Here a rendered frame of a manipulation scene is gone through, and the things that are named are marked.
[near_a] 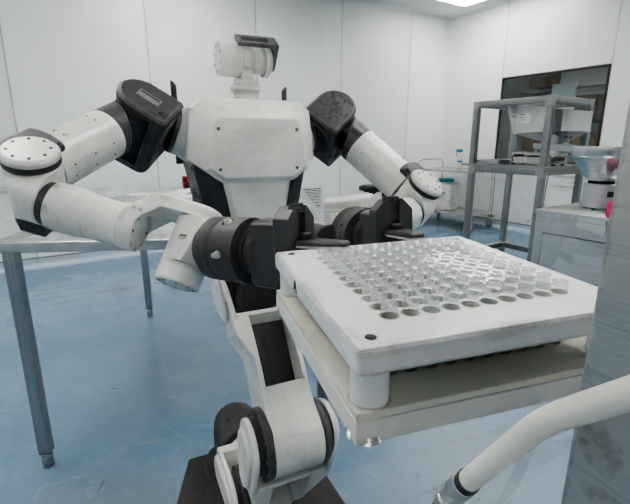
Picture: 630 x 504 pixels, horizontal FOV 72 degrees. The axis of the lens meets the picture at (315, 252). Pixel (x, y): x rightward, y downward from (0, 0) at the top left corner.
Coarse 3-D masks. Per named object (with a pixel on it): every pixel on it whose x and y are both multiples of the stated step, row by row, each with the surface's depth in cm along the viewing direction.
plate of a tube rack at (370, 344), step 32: (288, 256) 47; (512, 256) 47; (320, 288) 38; (352, 288) 38; (576, 288) 37; (320, 320) 34; (352, 320) 31; (384, 320) 31; (416, 320) 31; (448, 320) 31; (480, 320) 31; (512, 320) 31; (544, 320) 31; (576, 320) 32; (352, 352) 28; (384, 352) 28; (416, 352) 28; (448, 352) 29; (480, 352) 30
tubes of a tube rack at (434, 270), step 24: (360, 264) 42; (384, 264) 41; (408, 264) 42; (432, 264) 42; (456, 264) 42; (480, 264) 41; (504, 264) 41; (384, 288) 35; (408, 288) 36; (432, 288) 35; (456, 288) 35; (480, 288) 36
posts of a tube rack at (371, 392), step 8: (280, 280) 49; (280, 288) 49; (288, 288) 48; (288, 296) 48; (352, 376) 29; (368, 376) 28; (376, 376) 28; (384, 376) 28; (352, 384) 29; (360, 384) 29; (368, 384) 28; (376, 384) 28; (384, 384) 29; (352, 392) 29; (360, 392) 29; (368, 392) 28; (376, 392) 28; (384, 392) 29; (352, 400) 29; (360, 400) 29; (368, 400) 29; (376, 400) 29; (384, 400) 29; (368, 408) 29; (376, 408) 29
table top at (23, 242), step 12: (300, 192) 272; (312, 204) 219; (168, 228) 159; (0, 240) 139; (12, 240) 139; (24, 240) 139; (36, 240) 139; (48, 240) 139; (60, 240) 139; (72, 240) 139; (84, 240) 139; (156, 240) 141; (168, 240) 141; (0, 252) 137; (12, 252) 137; (24, 252) 138; (36, 252) 138
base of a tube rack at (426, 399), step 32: (288, 320) 45; (320, 352) 36; (512, 352) 36; (544, 352) 36; (576, 352) 36; (416, 384) 32; (448, 384) 32; (480, 384) 32; (512, 384) 32; (544, 384) 33; (576, 384) 34; (352, 416) 29; (384, 416) 29; (416, 416) 30; (448, 416) 31; (480, 416) 32
